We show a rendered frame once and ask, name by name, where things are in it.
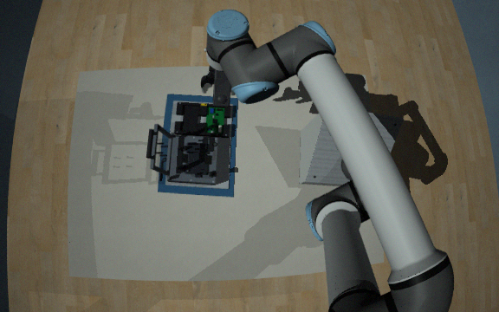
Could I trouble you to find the green circuit board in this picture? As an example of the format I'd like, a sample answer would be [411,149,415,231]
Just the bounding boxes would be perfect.
[205,107,224,133]

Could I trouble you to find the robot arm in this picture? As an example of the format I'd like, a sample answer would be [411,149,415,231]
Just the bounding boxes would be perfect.
[204,10,454,312]

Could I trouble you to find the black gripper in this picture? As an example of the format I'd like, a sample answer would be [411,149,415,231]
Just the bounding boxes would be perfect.
[201,66,215,94]

